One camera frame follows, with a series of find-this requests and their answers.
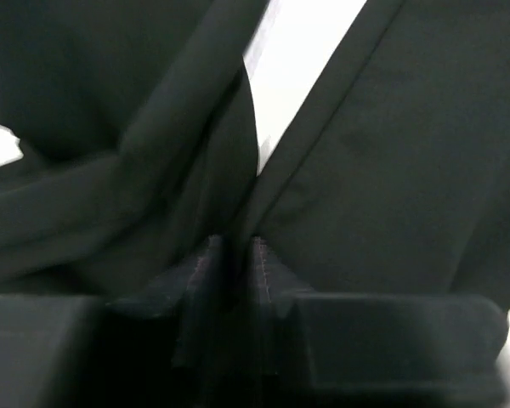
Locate black trousers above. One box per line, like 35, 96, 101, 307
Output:
0, 1, 510, 309

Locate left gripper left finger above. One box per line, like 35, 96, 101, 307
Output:
0, 236, 223, 407

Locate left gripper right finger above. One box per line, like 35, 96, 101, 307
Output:
250, 239, 510, 407

